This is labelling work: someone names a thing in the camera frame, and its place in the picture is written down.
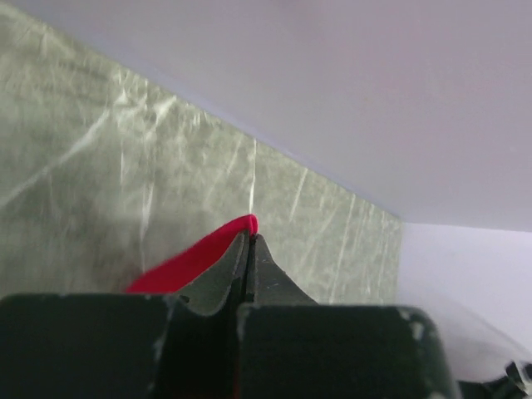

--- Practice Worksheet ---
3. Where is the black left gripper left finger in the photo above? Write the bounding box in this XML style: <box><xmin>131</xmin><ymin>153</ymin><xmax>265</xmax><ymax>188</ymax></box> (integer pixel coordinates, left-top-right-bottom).
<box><xmin>1</xmin><ymin>232</ymin><xmax>249</xmax><ymax>398</ymax></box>

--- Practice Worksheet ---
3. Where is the red t shirt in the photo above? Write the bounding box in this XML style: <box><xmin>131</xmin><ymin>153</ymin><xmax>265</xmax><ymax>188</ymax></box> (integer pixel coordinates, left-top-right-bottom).
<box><xmin>125</xmin><ymin>214</ymin><xmax>259</xmax><ymax>294</ymax></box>

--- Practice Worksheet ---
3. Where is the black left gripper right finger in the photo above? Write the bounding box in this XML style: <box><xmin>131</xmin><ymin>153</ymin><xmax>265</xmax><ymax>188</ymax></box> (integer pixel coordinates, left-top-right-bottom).
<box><xmin>237</xmin><ymin>237</ymin><xmax>460</xmax><ymax>398</ymax></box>

